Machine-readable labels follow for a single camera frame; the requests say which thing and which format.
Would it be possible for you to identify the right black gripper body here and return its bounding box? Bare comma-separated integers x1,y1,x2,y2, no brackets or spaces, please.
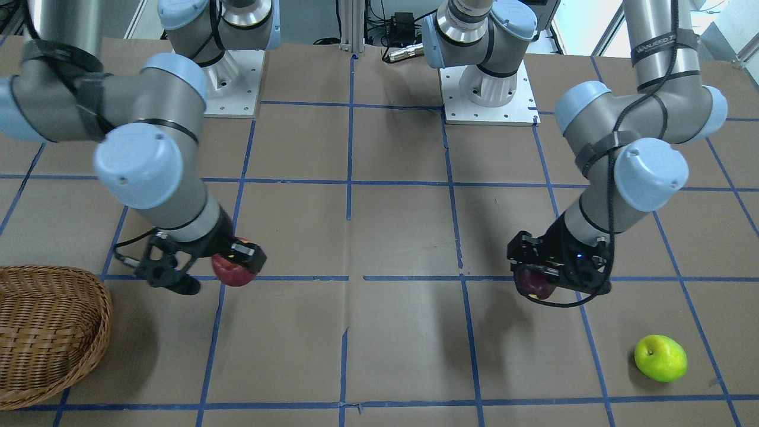
135,210,241,285

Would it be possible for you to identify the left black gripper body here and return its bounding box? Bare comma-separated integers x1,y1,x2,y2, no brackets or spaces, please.
507,217,613,295

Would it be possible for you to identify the dark red apple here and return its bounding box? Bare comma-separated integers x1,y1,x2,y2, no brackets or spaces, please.
515,268,557,302

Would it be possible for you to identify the red yellow apple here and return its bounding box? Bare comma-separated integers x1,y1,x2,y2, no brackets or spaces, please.
211,240,266,287

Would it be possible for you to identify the green apple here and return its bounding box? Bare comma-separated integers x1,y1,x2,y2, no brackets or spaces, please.
633,334,688,383

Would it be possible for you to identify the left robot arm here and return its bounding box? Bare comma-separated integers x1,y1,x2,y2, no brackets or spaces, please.
507,1,728,305

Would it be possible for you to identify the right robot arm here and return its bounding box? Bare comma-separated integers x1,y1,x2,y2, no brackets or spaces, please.
2,1,267,295

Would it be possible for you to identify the wicker basket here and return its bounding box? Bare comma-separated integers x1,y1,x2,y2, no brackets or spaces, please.
1,265,112,410

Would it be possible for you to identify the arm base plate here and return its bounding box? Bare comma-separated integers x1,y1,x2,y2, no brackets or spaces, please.
439,62,540,126
202,50,266,119

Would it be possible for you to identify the aluminium frame post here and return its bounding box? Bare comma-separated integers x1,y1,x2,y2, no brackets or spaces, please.
338,1,366,59

